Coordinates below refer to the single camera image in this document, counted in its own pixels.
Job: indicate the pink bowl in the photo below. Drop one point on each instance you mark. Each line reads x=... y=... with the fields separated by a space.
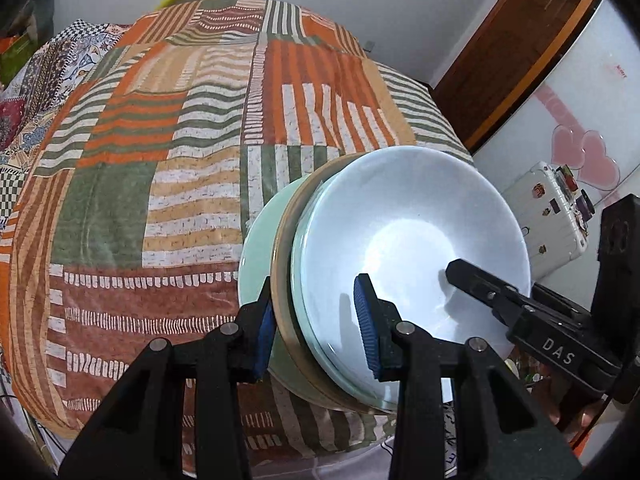
x=284 y=260

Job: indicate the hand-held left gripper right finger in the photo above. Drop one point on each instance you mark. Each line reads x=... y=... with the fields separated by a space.
x=372 y=330

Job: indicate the large pink heart sticker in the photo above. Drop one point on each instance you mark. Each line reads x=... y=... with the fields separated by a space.
x=600 y=160

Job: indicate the orange striped blanket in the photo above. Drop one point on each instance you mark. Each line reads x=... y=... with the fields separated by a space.
x=150 y=210

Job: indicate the patchwork patterned quilt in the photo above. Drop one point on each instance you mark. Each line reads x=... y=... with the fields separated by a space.
x=50 y=60

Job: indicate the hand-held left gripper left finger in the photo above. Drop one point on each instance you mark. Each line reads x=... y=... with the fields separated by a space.
x=262 y=340

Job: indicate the white bowl with dark spots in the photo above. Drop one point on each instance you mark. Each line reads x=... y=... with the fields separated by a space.
x=415 y=210

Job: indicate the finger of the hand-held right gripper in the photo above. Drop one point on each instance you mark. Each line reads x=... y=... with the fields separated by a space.
x=620 y=250
x=475 y=285

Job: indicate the person's right hand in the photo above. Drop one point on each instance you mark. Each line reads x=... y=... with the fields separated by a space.
x=570 y=405

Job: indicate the green bowl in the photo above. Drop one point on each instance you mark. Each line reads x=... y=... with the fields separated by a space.
x=255 y=245

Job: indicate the white suitcase with stickers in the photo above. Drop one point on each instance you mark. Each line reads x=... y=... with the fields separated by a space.
x=540 y=220

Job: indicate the green cardboard box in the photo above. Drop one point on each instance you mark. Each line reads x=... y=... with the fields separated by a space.
x=17 y=55

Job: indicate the brown wooden door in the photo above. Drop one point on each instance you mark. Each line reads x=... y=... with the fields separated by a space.
x=520 y=45

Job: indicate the white sliding wardrobe door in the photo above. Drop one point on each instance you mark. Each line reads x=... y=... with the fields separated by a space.
x=575 y=85

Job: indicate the small pink heart sticker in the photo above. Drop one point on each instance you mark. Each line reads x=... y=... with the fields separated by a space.
x=565 y=150

